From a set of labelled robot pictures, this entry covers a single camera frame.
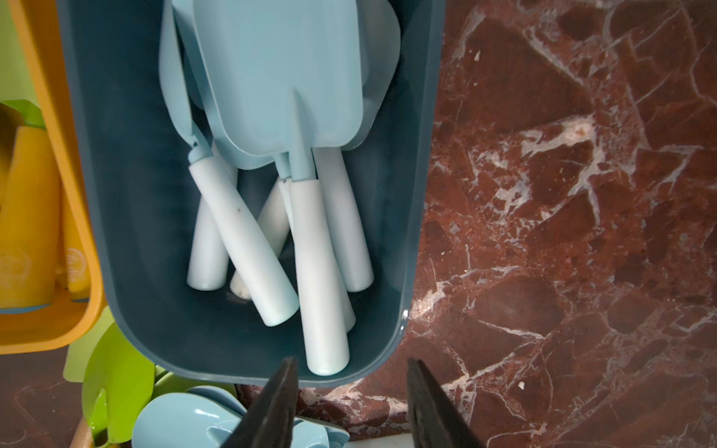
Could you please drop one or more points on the green shovel yellow handle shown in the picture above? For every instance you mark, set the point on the green shovel yellow handle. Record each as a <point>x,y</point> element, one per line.
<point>118,384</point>
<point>30,215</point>

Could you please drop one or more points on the dark teal storage box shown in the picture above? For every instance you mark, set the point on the dark teal storage box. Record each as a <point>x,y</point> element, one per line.
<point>143,203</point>

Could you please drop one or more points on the green shovel wooden handle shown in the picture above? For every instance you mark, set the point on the green shovel wooden handle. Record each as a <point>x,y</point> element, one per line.
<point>80,351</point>

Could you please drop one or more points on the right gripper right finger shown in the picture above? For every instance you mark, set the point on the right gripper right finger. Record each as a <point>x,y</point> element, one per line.
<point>433,418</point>

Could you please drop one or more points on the yellow storage box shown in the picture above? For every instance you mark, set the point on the yellow storage box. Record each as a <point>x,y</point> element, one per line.
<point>33,69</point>

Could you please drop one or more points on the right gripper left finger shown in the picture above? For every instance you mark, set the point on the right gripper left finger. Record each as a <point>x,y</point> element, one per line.
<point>269,420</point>

